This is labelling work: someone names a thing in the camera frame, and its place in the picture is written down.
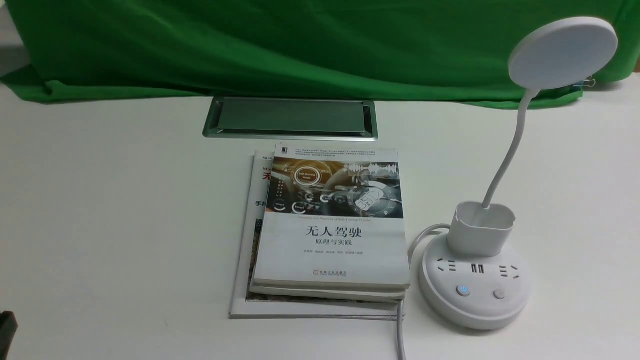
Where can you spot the binder clip on cloth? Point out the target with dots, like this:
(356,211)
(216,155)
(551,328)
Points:
(584,84)

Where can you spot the green backdrop cloth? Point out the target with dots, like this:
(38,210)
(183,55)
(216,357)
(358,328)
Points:
(393,50)

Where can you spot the black object at left edge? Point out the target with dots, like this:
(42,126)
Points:
(8,328)

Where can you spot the silver desk cable grommet box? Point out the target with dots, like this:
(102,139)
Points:
(291,119)

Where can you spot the white desk lamp with sockets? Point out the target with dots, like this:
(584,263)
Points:
(469,274)

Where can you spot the white self-driving textbook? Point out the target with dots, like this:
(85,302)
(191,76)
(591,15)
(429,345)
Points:
(333,226)

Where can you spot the large white book underneath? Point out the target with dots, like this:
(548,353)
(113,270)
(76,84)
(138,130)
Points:
(248,305)

